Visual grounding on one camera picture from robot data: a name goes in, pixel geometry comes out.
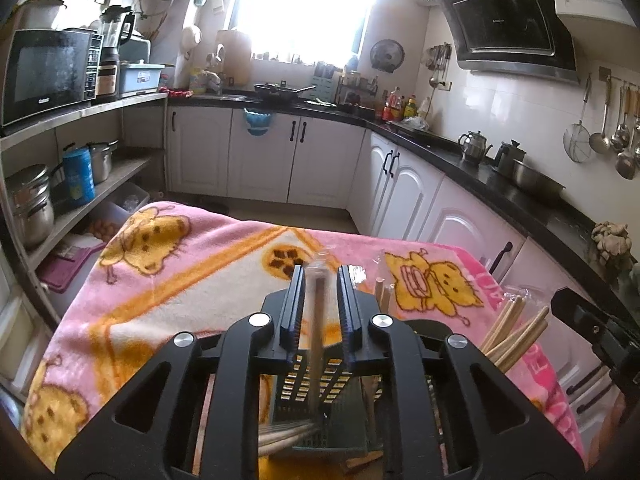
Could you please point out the clear plastic container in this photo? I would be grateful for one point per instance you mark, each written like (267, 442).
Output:
(122, 205)

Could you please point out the blue hanging bag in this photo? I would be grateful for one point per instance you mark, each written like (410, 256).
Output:
(257, 122)

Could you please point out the grey plastic box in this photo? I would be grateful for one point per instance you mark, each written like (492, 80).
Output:
(141, 79)

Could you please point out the small hanging utensil rack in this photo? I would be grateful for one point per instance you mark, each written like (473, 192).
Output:
(439, 62)

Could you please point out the stacked steel pots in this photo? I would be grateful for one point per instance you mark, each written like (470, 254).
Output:
(32, 207)

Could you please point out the kitchen shelf unit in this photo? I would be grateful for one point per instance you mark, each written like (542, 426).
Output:
(120, 167)

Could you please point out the black blender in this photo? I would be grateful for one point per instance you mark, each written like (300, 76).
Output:
(114, 50)

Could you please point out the round wall fan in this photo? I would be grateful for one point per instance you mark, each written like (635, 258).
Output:
(386, 55)

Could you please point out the black dish rack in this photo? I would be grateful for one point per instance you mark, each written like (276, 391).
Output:
(356, 91)

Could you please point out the steel pot with lid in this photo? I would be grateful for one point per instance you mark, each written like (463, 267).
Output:
(102, 162)

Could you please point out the row of hanging kitchen utensils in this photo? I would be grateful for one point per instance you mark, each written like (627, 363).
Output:
(622, 135)

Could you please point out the white lower kitchen cabinets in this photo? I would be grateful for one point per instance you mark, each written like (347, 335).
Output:
(320, 160)

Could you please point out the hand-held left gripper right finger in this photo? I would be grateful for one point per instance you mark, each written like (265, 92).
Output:
(347, 320)

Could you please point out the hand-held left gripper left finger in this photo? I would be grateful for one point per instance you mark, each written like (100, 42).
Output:
(296, 320)

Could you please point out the bundle of chopsticks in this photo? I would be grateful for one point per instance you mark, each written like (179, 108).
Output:
(520, 335)

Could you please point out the pink printed blanket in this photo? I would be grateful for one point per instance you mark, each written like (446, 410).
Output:
(200, 270)

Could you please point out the black range hood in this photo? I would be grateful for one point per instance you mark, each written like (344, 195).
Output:
(505, 20)

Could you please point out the heap of brown eggs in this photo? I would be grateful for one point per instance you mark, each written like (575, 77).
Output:
(105, 230)

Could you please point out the red cloth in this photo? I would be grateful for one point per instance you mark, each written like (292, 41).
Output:
(180, 92)

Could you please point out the bunch of mushrooms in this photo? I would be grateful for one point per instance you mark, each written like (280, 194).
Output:
(611, 247)

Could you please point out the blue canister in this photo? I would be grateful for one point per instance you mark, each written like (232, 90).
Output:
(79, 177)

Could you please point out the steel basin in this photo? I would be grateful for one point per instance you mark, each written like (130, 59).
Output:
(537, 179)

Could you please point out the black microwave oven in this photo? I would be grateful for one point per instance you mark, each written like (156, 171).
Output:
(47, 77)

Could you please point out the steel kettle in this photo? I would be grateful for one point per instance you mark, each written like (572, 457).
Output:
(474, 147)

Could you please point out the beige water jug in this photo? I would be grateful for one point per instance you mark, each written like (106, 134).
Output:
(234, 57)

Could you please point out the wrapped chopstick pair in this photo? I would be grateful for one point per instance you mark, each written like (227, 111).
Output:
(385, 296)

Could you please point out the black wok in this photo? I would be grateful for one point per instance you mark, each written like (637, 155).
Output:
(277, 91)

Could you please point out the dark kettle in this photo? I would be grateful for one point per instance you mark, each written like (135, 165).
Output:
(510, 159)

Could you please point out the plastic-wrapped wooden chopstick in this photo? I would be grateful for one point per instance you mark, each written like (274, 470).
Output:
(318, 320)

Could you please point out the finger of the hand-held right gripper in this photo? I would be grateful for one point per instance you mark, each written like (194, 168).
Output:
(580, 312)

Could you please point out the pink cutting board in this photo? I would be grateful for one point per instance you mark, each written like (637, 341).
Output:
(70, 267)

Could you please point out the dark green plastic utensil basket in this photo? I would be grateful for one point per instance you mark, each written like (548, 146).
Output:
(340, 380)

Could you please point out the group of condiment bottles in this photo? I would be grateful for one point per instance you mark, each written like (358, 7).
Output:
(399, 107)

